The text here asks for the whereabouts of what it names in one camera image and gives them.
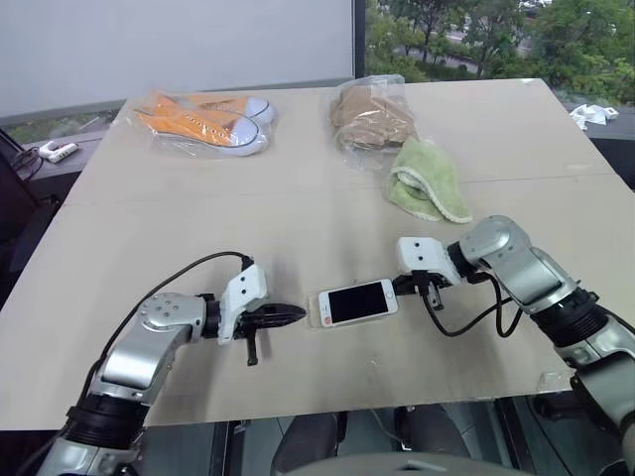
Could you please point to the white folded paper pieces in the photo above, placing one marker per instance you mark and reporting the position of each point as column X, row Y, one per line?
column 593, row 115

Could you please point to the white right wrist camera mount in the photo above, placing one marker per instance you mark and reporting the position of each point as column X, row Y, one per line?
column 421, row 253

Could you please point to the orange canvas sneaker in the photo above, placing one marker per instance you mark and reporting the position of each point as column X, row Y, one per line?
column 198, row 128
column 208, row 103

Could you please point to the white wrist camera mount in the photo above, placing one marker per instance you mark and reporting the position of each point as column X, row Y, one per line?
column 421, row 253
column 244, row 292

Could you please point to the white smartphone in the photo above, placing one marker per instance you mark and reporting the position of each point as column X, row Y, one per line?
column 357, row 302
column 313, row 310

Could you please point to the dark window frame post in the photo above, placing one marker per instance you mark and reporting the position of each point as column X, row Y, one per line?
column 359, row 35

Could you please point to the white roller blind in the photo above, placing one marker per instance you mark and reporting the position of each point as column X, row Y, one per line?
column 173, row 44

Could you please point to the clear plastic sneaker bag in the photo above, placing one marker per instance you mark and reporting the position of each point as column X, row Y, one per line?
column 168, row 149

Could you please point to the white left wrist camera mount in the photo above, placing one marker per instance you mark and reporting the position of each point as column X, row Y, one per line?
column 244, row 292

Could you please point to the green towel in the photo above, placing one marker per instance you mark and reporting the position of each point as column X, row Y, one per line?
column 426, row 173

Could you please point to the brown folded fabric item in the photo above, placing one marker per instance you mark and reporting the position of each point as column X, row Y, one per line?
column 372, row 114

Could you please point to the dark rounded shape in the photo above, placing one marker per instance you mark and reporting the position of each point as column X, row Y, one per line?
column 312, row 439

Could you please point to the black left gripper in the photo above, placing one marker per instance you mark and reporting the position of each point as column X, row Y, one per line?
column 252, row 324

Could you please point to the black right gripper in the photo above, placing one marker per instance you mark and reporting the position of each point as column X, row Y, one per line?
column 436, row 282

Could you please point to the small clear plastic scrap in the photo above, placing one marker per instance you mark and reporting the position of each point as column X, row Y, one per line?
column 550, row 382

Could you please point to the white power strip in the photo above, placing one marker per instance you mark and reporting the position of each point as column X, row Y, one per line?
column 58, row 150

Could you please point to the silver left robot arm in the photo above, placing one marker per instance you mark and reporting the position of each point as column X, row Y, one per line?
column 124, row 357

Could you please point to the black angular equipment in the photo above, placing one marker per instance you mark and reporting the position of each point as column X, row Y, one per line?
column 17, row 198

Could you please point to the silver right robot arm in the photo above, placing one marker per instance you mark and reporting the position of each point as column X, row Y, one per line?
column 526, row 268

